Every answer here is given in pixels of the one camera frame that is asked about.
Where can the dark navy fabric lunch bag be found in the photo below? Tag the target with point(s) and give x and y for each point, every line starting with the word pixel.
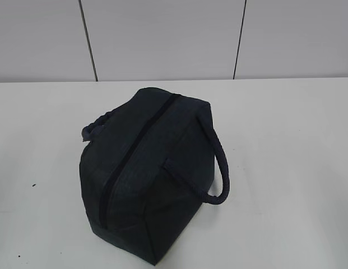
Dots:
pixel 147 167

